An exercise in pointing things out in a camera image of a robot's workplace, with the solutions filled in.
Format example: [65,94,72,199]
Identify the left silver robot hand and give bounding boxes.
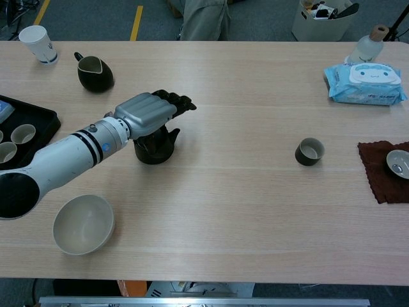
[114,90,197,141]

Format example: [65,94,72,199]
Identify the black teapot with handle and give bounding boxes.
[133,126,181,165]

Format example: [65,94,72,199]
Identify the dark teacup beige inside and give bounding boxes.
[294,137,325,167]

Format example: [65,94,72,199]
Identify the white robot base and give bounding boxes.
[145,281,256,298]

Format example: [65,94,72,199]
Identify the dark pitcher beige inside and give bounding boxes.
[73,51,115,93]

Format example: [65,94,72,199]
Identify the black plastic tray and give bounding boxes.
[0,94,61,172]

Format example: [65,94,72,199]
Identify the person legs khaki trousers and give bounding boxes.
[178,0,231,42]

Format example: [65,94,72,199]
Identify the white paper cup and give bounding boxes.
[18,25,59,66]

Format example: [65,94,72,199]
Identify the large beige bowl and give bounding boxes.
[52,194,115,256]

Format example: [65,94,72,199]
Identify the blue white box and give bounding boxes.
[0,99,16,124]

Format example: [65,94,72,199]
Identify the orange panel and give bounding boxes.
[116,279,148,297]

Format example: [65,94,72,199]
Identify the white storage bin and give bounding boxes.
[291,0,360,42]

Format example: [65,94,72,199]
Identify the blue wet wipes pack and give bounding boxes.
[323,62,408,107]

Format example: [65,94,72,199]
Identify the black utensil in bin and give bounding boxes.
[332,2,360,19]

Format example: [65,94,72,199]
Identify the clear bottle wooden cap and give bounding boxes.
[344,24,390,65]

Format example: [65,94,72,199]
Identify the brown cloth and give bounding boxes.
[357,139,409,205]

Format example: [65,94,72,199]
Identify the small grey dish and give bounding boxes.
[385,149,409,179]

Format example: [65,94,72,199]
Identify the black tripod leg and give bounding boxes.
[383,0,409,42]

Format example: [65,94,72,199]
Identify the black stand with cables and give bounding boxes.
[0,0,25,41]

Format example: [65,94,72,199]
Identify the aluminium rail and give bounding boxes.
[38,296,371,307]

